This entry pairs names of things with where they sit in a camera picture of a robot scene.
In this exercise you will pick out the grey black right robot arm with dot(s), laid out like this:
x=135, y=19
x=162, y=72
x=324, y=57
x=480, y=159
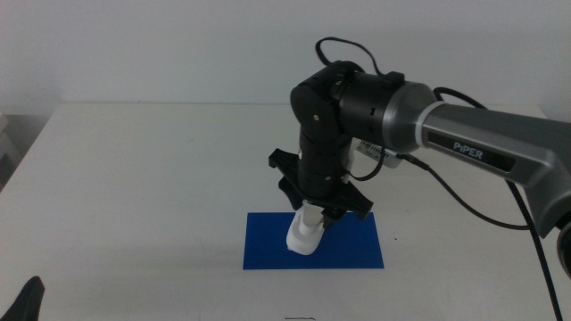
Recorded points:
x=468, y=129

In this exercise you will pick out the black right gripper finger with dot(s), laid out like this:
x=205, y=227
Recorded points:
x=332, y=217
x=290, y=194

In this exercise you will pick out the blue rectangular mat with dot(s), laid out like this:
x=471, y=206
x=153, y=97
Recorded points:
x=357, y=249

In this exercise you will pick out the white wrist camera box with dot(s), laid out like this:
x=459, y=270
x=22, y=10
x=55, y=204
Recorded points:
x=370, y=149

